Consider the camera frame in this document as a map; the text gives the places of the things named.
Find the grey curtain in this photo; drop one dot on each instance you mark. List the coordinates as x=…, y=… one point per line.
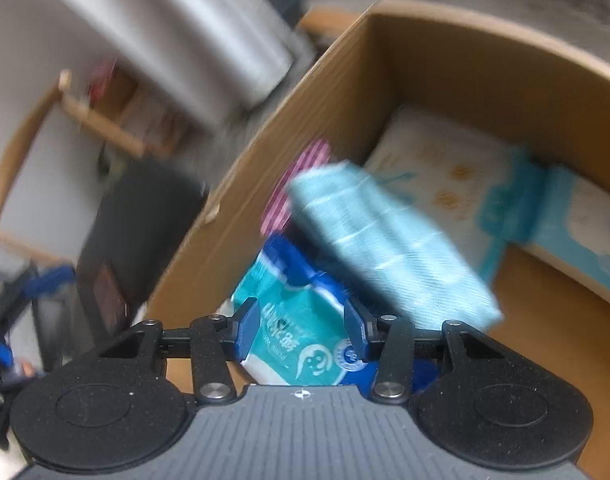
x=185, y=25

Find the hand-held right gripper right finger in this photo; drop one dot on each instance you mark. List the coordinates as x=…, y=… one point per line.
x=356, y=332

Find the blue white bandage box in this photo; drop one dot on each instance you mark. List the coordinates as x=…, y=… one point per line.
x=585, y=220

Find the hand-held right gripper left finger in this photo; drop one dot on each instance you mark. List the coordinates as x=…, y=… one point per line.
x=246, y=330

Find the brown cardboard box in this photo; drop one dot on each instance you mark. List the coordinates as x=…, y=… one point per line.
x=435, y=70

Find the white teal cotton pad pack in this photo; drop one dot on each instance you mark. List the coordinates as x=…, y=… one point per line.
x=435, y=160

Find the purple checkered tablecloth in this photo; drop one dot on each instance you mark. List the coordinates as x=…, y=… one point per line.
x=285, y=195

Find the wooden chair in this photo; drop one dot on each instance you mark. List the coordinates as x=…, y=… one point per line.
x=105, y=132

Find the teal wet wipes pack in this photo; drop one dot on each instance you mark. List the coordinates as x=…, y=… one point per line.
x=295, y=310

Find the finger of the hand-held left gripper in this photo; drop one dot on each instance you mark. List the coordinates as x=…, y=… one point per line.
x=2, y=357
x=52, y=282

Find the teal striped cloth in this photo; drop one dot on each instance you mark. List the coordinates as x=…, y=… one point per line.
x=375, y=240

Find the black boxy device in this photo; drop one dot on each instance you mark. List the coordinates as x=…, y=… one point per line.
x=145, y=230

